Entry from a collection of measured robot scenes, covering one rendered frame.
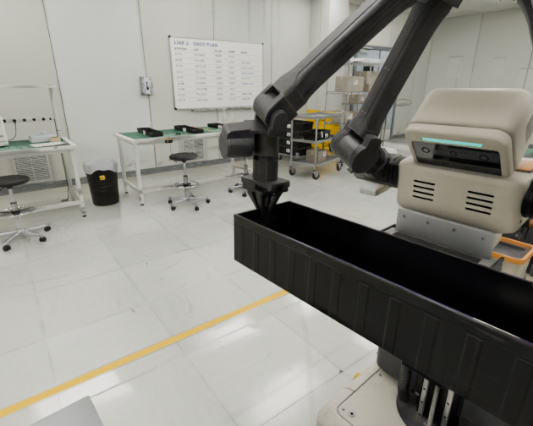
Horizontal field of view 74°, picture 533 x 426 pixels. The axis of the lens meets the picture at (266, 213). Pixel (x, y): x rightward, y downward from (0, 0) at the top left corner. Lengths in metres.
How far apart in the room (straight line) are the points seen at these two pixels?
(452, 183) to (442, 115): 0.16
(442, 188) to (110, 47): 5.41
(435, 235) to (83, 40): 5.42
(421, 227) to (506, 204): 0.18
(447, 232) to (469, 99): 0.29
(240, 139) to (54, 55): 5.13
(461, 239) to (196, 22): 5.91
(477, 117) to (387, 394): 1.10
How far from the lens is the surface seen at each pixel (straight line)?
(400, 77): 0.88
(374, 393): 1.57
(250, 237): 0.74
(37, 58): 5.74
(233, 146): 0.73
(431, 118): 0.85
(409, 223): 0.94
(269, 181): 0.77
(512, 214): 0.88
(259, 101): 0.75
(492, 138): 0.79
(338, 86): 6.62
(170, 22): 6.26
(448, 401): 1.44
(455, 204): 0.91
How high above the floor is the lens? 1.39
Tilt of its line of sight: 20 degrees down
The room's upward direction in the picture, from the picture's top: straight up
